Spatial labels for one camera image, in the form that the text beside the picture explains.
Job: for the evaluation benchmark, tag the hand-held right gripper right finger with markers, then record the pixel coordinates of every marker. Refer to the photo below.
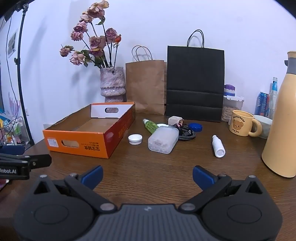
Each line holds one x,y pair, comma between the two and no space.
203,177

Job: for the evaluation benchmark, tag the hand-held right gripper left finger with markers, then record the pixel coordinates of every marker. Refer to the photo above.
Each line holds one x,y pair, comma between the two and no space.
93,177

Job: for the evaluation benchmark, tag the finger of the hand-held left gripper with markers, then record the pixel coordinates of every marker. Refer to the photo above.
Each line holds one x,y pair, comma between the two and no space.
11,150

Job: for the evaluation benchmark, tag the orange cardboard box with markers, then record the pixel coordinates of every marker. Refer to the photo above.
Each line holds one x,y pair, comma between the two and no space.
92,148

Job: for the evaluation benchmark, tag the small white spray bottle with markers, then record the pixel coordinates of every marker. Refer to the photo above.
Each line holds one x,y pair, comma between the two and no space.
219,148

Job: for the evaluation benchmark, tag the white pouch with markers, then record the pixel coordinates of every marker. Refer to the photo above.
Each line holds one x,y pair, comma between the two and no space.
161,141

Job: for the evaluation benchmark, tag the white ribbed bottle cap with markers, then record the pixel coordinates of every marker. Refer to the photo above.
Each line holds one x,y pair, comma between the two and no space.
135,139

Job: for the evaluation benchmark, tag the green spray bottle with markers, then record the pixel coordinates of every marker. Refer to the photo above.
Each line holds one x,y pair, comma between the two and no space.
150,126

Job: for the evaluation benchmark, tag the blue bottle cap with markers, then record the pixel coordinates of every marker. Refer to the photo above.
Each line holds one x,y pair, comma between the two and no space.
195,127

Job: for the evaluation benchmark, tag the yellow bear mug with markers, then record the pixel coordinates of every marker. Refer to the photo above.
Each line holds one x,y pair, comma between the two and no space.
240,124

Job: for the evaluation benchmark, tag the flat white round lid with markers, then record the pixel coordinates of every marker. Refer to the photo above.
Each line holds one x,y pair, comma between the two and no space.
161,125

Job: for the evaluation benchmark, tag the clear container of nuts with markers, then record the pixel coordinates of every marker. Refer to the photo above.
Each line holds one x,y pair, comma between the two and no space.
227,111

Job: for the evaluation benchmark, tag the black light stand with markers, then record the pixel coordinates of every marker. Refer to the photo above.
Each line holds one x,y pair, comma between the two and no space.
20,69

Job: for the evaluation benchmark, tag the white bowl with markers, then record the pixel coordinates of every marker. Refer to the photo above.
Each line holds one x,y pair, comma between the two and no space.
266,125

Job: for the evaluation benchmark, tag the purple lidded jar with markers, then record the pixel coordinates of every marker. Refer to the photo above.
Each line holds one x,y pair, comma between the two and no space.
229,89

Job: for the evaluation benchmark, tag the beige thermos jug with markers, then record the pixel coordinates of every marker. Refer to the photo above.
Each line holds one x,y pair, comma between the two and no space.
282,129

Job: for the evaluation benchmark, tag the blue drink can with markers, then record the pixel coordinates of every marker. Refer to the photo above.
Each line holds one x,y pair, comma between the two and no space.
261,103

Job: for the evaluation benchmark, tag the pink textured vase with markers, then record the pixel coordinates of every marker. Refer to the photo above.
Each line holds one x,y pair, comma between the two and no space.
112,83

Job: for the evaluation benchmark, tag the black paper bag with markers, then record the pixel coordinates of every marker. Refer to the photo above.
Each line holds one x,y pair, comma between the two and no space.
194,81

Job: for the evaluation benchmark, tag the brown paper bag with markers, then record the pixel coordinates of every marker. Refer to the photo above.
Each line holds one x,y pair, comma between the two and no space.
145,88

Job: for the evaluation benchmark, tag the clear blue-topped spray bottle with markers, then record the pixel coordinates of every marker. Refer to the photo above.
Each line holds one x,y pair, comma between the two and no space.
274,97

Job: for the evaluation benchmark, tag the white wall socket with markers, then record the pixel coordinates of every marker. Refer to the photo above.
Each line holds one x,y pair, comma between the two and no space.
27,112

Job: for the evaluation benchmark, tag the purple flower wall sticker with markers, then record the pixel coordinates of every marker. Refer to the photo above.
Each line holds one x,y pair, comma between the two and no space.
12,103

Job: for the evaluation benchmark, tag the small wall picture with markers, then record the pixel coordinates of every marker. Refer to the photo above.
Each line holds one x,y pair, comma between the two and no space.
11,44

